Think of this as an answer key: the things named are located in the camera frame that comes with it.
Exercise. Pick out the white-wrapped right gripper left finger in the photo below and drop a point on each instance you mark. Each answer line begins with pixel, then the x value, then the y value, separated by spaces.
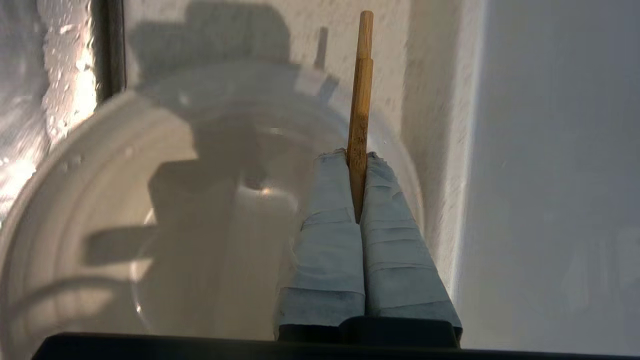
pixel 325 260

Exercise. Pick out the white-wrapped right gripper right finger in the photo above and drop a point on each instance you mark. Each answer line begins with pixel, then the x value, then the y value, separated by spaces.
pixel 400 270

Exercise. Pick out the wooden chopstick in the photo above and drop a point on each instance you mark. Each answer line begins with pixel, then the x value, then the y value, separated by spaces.
pixel 359 125
pixel 365 35

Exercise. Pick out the stainless steel sink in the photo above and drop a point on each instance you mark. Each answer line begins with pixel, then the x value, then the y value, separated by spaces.
pixel 65 75

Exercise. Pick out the white ceramic plate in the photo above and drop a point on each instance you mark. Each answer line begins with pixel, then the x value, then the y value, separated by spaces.
pixel 100 175

